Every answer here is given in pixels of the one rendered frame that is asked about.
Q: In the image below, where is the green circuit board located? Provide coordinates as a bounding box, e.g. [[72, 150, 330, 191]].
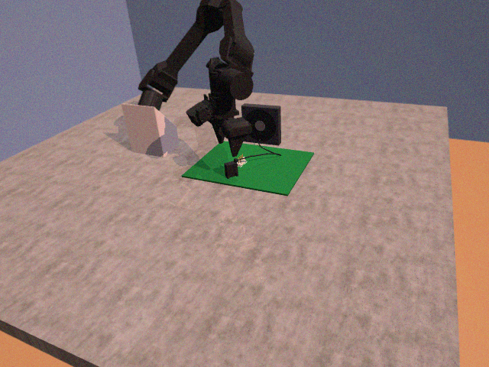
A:
[[182, 141, 314, 196]]

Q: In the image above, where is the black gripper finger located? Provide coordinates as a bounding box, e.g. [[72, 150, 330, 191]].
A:
[[222, 133, 249, 157], [208, 119, 225, 144]]

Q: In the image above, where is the black cable with plug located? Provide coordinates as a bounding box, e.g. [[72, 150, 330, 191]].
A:
[[224, 147, 276, 179]]

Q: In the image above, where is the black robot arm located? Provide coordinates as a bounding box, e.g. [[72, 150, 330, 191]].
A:
[[138, 0, 254, 127]]

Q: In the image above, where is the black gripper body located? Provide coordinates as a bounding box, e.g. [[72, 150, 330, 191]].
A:
[[208, 90, 252, 138]]

